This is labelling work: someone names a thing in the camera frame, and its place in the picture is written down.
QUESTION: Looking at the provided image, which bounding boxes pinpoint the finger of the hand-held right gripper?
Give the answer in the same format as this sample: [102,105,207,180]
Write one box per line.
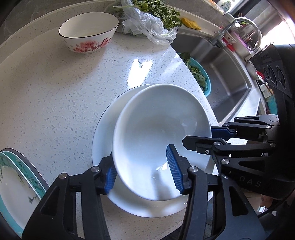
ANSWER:
[211,115,280,142]
[182,136,276,172]

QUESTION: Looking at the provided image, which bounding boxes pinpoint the plain white bowl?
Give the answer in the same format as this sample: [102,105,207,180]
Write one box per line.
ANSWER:
[112,83,212,201]

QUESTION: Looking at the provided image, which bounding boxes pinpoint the white printed package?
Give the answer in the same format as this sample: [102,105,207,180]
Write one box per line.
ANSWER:
[215,0,240,13]

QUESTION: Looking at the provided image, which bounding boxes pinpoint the teal floral plate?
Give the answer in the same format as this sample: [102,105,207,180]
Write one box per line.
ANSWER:
[0,151,46,231]
[0,149,50,236]

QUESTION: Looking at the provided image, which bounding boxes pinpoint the bunch of green herbs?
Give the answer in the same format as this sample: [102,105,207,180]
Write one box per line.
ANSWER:
[115,0,182,30]

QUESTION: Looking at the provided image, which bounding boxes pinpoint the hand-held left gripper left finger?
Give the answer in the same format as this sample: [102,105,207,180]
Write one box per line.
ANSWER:
[22,151,118,240]

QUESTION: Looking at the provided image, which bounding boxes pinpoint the white dish dark rim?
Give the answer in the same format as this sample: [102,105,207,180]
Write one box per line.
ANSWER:
[92,84,214,218]

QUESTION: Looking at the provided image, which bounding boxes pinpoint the teal plastic colander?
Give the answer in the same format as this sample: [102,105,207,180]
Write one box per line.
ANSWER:
[178,52,211,97]

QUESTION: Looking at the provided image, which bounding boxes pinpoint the black cable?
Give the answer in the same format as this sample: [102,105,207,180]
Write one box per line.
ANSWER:
[257,198,293,217]

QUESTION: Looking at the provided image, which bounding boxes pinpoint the yellow sponge cloth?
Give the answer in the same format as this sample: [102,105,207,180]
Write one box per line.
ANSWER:
[181,17,202,30]

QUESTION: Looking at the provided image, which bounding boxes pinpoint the chrome faucet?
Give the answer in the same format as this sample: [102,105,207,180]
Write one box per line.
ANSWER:
[209,18,263,54]

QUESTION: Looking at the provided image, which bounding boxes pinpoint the clear plastic bag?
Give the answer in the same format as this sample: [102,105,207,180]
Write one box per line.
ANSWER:
[105,0,178,45]

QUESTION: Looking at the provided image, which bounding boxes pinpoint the white bowl pink flowers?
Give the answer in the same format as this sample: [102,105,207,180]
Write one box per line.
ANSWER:
[58,12,119,54]

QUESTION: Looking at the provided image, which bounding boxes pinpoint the green leafy vegetables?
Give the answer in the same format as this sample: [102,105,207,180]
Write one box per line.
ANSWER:
[180,52,208,89]

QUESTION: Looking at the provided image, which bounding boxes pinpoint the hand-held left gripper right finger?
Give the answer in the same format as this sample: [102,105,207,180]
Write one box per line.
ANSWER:
[166,143,266,240]

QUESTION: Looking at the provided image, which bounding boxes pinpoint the stainless steel sink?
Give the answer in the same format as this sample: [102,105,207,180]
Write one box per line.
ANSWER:
[172,31,254,124]

